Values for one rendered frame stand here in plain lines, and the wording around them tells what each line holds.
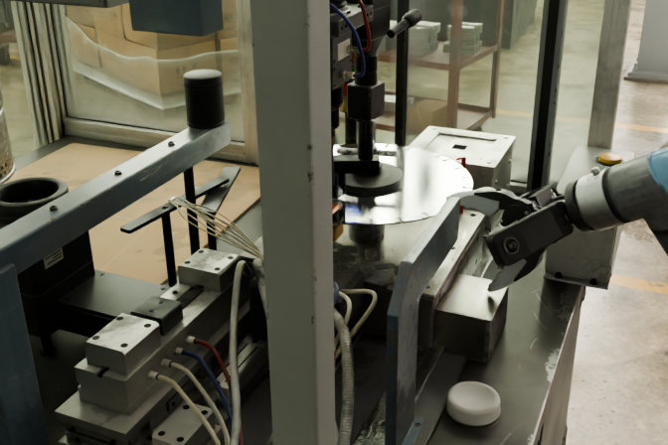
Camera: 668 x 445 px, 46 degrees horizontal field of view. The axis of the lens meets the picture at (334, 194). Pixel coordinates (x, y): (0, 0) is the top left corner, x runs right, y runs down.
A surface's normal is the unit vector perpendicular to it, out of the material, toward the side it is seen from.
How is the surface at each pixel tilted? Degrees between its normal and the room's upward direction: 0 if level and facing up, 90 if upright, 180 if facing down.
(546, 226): 59
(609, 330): 0
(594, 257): 90
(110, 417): 0
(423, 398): 0
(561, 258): 90
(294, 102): 90
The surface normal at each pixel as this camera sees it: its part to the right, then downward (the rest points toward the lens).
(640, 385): -0.01, -0.92
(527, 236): 0.23, -0.14
